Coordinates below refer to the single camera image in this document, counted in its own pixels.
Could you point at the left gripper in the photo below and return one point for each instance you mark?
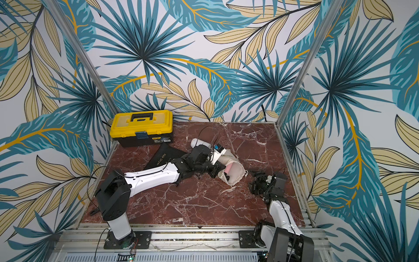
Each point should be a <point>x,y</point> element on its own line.
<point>217,167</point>

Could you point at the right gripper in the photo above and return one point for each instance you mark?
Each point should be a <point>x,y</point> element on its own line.
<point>259,185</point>

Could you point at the beige drawstring dryer bag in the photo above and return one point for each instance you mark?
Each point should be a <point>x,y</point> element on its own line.
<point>240,171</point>

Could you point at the pink hair dryer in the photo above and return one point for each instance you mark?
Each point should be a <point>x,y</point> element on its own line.
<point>230,170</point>

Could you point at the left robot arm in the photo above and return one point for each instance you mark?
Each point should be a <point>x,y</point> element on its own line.
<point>114,193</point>

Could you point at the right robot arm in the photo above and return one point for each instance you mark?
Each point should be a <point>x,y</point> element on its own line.
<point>284,241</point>

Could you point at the white hair dryer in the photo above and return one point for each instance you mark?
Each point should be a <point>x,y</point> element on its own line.
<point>196,142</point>

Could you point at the yellow black toolbox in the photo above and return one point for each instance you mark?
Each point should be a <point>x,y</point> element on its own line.
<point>134,129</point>

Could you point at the red black hand tool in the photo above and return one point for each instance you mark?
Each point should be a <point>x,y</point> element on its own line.
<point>94,211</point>

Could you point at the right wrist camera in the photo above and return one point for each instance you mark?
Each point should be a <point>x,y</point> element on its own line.
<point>269,179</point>

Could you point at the black drawstring dryer bag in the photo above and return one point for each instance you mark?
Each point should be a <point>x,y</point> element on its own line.
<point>164,154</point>

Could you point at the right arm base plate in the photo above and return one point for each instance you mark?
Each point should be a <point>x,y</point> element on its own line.
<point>251,239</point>

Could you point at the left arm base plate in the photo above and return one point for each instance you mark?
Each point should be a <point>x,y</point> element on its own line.
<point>135,240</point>

